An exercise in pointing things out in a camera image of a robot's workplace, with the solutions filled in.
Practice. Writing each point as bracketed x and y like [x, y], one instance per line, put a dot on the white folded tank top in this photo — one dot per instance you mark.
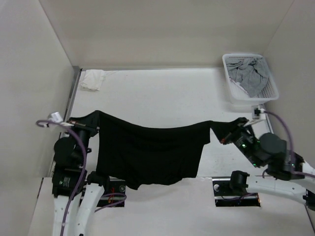
[93, 79]

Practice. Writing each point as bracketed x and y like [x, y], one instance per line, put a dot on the grey tank top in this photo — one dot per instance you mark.
[252, 74]

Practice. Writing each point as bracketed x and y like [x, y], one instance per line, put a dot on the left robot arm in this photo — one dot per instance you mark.
[76, 193]

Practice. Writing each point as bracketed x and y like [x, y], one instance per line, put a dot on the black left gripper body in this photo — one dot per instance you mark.
[83, 132]

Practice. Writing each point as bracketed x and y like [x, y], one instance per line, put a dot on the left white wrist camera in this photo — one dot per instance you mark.
[55, 117]

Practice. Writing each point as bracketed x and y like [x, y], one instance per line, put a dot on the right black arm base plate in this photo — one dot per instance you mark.
[225, 196]

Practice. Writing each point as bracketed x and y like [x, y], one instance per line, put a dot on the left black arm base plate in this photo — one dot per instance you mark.
[114, 192]

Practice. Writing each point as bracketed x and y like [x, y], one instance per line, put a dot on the white plastic laundry basket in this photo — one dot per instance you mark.
[238, 95]

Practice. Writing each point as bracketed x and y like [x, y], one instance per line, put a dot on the metal table edge rail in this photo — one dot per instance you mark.
[75, 81]

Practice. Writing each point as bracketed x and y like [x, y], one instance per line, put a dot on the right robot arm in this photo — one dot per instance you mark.
[286, 173]

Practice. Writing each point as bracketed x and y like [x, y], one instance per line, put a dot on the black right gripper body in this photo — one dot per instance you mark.
[243, 139]

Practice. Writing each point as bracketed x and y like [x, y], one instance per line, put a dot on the black tank top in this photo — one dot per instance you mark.
[141, 155]

